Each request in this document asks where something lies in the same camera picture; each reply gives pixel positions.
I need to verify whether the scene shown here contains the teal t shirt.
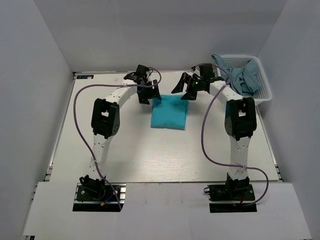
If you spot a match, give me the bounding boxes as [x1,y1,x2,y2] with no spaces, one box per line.
[150,95,189,130]

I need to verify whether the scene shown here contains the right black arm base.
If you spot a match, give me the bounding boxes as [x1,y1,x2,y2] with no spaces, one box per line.
[203,184,258,214]

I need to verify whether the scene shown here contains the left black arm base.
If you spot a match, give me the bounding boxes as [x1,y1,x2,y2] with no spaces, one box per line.
[72,176,126,213]

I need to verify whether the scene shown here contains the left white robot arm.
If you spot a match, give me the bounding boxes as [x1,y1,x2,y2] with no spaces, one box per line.
[73,64,162,200]

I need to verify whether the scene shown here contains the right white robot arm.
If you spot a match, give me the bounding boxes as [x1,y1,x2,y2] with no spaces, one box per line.
[172,63,257,202]

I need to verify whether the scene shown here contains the grey blue t shirt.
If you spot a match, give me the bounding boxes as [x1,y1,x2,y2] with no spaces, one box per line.
[211,54,262,96]

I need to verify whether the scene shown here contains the blue label sticker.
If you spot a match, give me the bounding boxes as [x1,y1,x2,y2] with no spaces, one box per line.
[76,74,94,80]

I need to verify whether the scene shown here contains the white plastic basket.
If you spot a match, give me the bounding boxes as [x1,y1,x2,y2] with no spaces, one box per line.
[211,54,273,105]

